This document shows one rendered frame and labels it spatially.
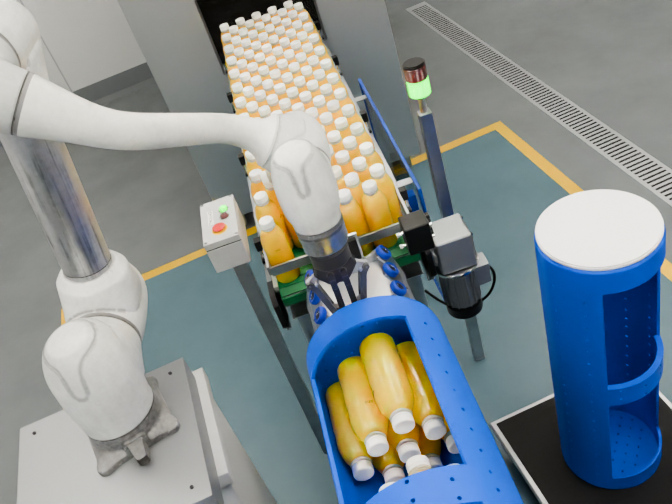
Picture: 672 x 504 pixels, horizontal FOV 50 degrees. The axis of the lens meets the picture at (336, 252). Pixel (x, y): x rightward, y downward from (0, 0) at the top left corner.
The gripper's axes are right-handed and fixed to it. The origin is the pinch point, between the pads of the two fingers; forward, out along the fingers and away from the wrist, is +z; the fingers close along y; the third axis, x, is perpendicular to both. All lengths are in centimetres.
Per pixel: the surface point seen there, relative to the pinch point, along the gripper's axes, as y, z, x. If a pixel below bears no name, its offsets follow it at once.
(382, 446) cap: 2.3, 4.2, 28.3
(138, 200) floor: 106, 116, -281
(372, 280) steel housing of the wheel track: -7.0, 23.3, -35.6
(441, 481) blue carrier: -5.1, -7.1, 45.8
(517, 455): -33, 101, -23
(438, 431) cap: -7.9, 5.4, 28.3
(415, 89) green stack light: -36, -3, -76
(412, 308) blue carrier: -11.4, -3.9, 6.7
